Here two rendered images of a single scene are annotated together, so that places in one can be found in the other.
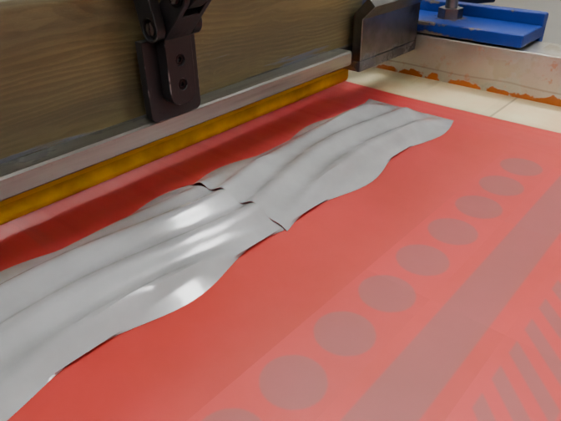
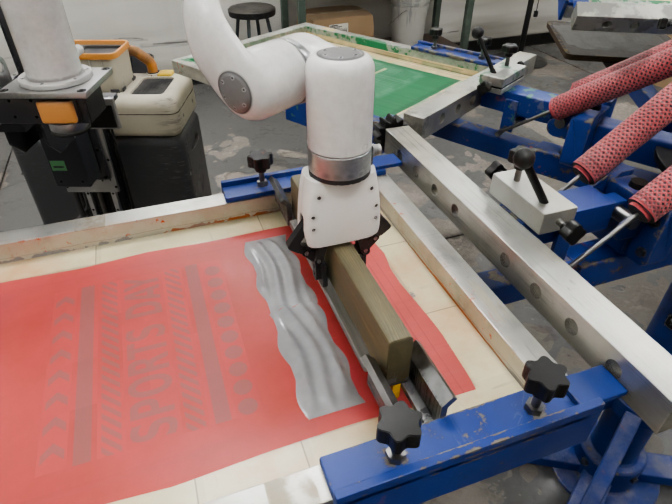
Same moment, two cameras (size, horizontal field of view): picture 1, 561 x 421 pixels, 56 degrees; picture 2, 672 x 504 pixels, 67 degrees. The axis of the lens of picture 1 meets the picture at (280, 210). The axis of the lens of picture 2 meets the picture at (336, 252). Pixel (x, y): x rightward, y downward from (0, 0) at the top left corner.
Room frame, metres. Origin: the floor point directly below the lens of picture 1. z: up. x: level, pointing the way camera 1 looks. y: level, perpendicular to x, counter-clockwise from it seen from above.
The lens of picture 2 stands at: (0.53, -0.41, 1.46)
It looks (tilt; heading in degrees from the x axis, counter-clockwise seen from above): 37 degrees down; 118
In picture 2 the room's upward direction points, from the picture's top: straight up
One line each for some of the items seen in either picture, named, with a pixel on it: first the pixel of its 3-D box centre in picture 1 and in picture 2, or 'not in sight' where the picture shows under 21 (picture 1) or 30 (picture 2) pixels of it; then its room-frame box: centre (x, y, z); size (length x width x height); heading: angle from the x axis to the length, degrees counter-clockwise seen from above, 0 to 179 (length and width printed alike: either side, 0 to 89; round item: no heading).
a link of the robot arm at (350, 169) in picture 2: not in sight; (345, 154); (0.28, 0.08, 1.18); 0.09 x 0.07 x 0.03; 48
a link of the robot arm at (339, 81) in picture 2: not in sight; (318, 90); (0.24, 0.09, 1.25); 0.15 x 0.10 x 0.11; 171
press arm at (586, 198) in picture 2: not in sight; (554, 216); (0.52, 0.34, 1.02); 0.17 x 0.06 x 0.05; 48
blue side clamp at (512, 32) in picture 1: (366, 35); (463, 446); (0.51, -0.08, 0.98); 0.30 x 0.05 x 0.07; 48
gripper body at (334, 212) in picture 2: not in sight; (339, 200); (0.28, 0.07, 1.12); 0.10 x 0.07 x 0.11; 48
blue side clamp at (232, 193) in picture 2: not in sight; (306, 189); (0.09, 0.29, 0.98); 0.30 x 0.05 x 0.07; 48
